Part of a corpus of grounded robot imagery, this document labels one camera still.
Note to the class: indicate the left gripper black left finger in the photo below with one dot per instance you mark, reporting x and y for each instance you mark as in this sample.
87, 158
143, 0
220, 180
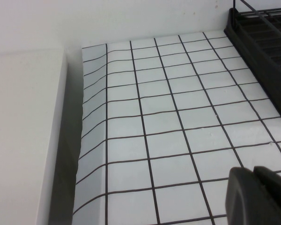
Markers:
246, 201

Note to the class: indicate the white black-grid tablecloth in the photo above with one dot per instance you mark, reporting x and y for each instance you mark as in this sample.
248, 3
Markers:
166, 140

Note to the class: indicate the white box cabinet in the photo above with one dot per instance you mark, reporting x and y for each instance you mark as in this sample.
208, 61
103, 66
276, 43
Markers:
21, 117

